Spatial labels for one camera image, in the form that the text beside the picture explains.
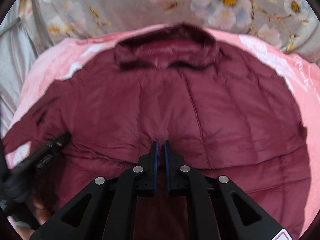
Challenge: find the person's left hand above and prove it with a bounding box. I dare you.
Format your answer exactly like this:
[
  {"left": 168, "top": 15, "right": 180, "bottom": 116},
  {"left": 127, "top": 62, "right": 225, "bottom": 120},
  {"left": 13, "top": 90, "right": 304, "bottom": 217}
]
[{"left": 15, "top": 194, "right": 52, "bottom": 240}]

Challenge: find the pink towel blanket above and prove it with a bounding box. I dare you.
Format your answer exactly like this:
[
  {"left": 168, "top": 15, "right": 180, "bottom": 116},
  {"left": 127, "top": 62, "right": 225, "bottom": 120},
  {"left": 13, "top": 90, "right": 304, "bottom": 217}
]
[{"left": 11, "top": 24, "right": 319, "bottom": 231}]

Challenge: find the maroon puffer jacket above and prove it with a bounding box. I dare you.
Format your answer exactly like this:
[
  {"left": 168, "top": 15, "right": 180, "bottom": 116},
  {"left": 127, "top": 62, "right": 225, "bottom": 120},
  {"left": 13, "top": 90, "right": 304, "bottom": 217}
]
[{"left": 3, "top": 24, "right": 311, "bottom": 239}]

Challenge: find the grey floral bedsheet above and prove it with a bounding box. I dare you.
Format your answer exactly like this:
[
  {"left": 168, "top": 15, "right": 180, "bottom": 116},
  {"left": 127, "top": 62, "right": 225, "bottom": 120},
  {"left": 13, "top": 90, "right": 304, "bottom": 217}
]
[{"left": 16, "top": 0, "right": 319, "bottom": 63}]

